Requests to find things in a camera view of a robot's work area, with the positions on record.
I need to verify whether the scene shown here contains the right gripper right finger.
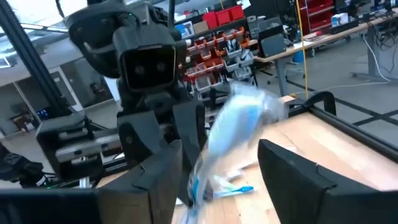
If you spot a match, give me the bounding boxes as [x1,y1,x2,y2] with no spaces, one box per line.
[257,139,398,224]

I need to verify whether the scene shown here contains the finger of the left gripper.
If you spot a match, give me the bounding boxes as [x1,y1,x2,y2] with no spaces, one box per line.
[118,110,162,169]
[172,99,208,206]

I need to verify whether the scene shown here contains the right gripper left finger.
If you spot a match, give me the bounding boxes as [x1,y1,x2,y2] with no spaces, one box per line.
[0,139,183,224]

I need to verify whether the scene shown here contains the blue toothbrush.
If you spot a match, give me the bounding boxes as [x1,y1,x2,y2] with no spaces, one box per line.
[213,185,255,199]
[185,81,289,224]

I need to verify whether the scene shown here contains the parts bin rack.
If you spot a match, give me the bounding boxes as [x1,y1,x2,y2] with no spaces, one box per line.
[177,26,259,96]

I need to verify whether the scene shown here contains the red storage boxes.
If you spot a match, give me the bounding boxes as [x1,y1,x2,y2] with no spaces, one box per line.
[201,4,246,30]

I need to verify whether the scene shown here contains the grey equipment box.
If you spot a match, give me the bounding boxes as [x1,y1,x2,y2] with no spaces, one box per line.
[257,24,287,59]

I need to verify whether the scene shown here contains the wooden workbench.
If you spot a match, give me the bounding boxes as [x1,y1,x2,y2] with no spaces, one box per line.
[253,12,398,98]

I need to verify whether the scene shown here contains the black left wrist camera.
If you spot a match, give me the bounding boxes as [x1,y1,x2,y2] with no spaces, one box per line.
[113,24,178,91]

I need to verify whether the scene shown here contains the yellow hanging cable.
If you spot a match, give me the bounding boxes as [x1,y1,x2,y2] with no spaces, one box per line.
[294,0,310,100]

